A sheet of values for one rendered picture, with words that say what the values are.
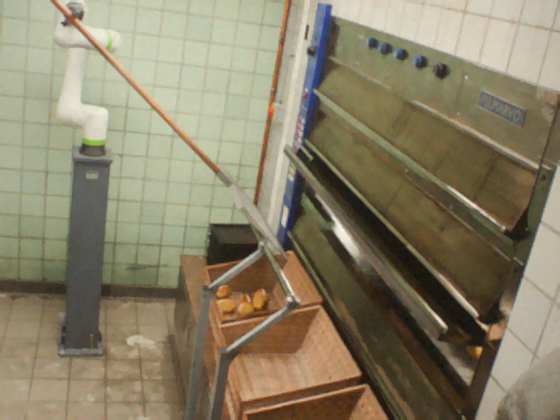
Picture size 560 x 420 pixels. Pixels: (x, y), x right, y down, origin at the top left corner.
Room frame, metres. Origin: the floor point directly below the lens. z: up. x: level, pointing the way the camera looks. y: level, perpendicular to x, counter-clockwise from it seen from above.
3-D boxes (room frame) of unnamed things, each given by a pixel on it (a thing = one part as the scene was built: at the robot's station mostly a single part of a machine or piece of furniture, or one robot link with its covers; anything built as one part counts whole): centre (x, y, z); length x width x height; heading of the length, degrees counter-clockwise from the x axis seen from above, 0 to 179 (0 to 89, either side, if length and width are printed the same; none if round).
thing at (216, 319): (2.96, 0.04, 0.72); 0.56 x 0.49 x 0.28; 18
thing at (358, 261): (2.49, -0.39, 1.16); 1.80 x 0.06 x 0.04; 17
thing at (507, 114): (2.49, -0.39, 1.99); 1.80 x 0.08 x 0.21; 17
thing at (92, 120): (3.30, 1.06, 1.36); 0.16 x 0.13 x 0.19; 79
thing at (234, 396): (2.38, -0.12, 0.72); 0.56 x 0.49 x 0.28; 17
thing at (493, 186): (2.48, -0.37, 1.80); 1.79 x 0.11 x 0.19; 17
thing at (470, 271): (2.48, -0.37, 1.54); 1.79 x 0.11 x 0.19; 17
